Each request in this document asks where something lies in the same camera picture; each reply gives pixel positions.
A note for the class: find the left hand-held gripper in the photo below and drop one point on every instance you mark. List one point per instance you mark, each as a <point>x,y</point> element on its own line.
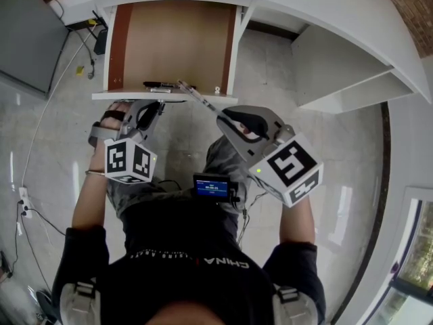
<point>118,161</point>

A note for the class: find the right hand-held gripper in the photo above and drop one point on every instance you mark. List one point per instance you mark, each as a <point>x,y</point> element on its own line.
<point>287,168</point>

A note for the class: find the white drawer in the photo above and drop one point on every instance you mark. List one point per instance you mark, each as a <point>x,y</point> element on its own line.
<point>176,46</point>

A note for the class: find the person's left forearm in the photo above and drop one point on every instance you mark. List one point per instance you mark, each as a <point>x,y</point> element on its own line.
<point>89,198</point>

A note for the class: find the person's right forearm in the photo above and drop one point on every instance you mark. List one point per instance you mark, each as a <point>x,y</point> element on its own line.
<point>297,222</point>

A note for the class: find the white desk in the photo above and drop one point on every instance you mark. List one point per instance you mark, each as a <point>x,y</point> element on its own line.
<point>338,12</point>

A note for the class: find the person's right hand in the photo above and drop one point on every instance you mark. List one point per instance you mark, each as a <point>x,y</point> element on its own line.
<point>247,133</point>

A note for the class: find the person's left hand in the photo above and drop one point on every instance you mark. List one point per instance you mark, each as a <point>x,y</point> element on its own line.
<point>116,107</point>

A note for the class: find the small silver pen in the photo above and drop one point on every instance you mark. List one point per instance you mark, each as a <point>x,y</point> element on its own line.
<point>160,90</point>

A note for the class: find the black pen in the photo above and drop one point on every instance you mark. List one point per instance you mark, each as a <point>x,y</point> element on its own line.
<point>157,84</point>

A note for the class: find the person's right camouflage trouser leg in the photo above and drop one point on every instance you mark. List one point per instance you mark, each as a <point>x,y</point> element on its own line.
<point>220,161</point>

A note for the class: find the person's camouflage trouser leg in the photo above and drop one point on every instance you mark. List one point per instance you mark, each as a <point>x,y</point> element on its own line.
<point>220,161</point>
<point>135,195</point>

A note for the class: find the small black screen device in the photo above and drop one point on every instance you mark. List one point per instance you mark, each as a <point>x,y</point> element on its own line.
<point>211,187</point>

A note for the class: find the small yellow floor tag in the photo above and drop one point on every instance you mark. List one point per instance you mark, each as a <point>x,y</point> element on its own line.
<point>80,70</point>

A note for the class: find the person's left camouflage trouser leg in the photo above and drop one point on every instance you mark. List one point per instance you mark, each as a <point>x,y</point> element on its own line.
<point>135,195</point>

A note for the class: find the black router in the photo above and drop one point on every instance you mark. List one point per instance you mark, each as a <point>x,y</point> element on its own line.
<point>101,39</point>

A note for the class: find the grey metal cabinet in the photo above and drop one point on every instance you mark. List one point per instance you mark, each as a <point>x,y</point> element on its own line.
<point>27,29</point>

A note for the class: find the white power strip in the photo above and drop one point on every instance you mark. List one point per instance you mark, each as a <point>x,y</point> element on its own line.
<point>25,201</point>

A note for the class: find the person's black shirt torso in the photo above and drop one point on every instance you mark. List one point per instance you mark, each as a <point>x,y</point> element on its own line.
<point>193,273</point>

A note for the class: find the small purple object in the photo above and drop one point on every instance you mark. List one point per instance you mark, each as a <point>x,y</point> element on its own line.
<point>394,267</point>

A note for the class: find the black framed window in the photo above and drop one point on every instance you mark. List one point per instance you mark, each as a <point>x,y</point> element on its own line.
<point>412,269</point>

